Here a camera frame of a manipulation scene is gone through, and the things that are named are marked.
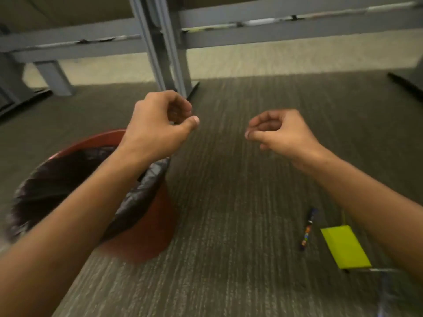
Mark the black bin liner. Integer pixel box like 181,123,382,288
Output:
5,146,171,244

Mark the person's left forearm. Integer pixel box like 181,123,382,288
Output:
0,145,159,317

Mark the yellow sticky note pad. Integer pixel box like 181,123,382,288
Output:
320,225,373,270

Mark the person's right forearm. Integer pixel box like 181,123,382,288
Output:
292,147,423,284

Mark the dark patterned pen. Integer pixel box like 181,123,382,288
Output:
299,208,318,251

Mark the black furniture base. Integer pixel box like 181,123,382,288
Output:
387,56,423,103

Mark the person's right hand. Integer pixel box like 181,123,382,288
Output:
245,109,326,170

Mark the red waste bin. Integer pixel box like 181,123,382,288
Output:
46,129,177,263

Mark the person's left hand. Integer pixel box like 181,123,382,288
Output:
121,90,200,163

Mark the grey metal table frame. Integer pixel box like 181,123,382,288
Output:
0,0,176,96
155,0,423,98

